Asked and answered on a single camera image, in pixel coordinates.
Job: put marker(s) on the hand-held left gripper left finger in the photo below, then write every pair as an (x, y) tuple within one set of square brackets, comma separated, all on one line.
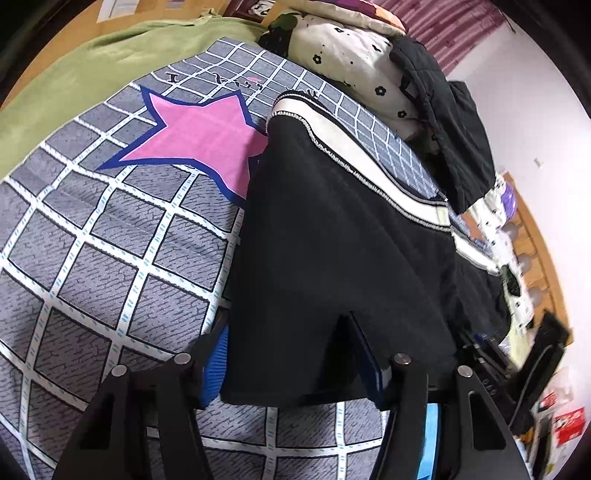
[(217, 364)]

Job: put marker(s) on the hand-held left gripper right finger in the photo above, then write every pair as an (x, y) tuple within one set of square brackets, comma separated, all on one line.
[(375, 378)]

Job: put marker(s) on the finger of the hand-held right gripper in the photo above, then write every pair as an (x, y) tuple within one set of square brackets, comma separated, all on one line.
[(489, 357)]

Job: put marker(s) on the black pants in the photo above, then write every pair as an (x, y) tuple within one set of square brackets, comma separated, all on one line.
[(323, 254)]

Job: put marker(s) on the white floral pillow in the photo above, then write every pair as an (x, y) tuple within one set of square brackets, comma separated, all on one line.
[(517, 300)]

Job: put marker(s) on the red and white packet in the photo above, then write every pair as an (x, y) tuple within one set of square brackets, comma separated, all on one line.
[(569, 422)]

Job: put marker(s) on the grey checked star blanket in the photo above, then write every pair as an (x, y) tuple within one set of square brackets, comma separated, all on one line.
[(115, 258)]

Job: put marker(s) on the purple plush toy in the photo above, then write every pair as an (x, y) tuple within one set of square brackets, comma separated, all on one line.
[(507, 196)]

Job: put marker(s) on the black jacket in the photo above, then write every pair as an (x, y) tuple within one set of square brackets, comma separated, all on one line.
[(457, 134)]

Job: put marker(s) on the green bed sheet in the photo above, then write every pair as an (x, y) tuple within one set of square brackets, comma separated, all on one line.
[(92, 74)]

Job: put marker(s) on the white floral quilt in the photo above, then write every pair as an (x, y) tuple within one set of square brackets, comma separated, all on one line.
[(341, 50)]

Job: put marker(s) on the maroon striped curtain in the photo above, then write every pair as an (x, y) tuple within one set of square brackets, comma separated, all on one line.
[(443, 27)]

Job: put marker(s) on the purple patterned pillow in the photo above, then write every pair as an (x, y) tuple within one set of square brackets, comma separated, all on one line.
[(369, 9)]

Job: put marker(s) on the wooden bed frame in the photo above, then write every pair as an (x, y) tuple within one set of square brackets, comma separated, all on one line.
[(538, 249)]

